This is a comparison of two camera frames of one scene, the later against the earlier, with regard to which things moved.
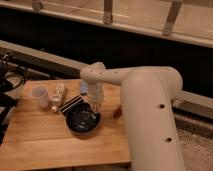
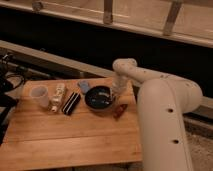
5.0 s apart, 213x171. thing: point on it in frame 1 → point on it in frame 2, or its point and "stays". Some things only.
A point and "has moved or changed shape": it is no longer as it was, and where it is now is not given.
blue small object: (84, 88) stays
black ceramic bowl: (83, 118) has moved or changed shape
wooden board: (57, 125) stays
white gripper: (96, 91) → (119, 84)
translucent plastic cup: (41, 93) stays
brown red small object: (118, 112) stays
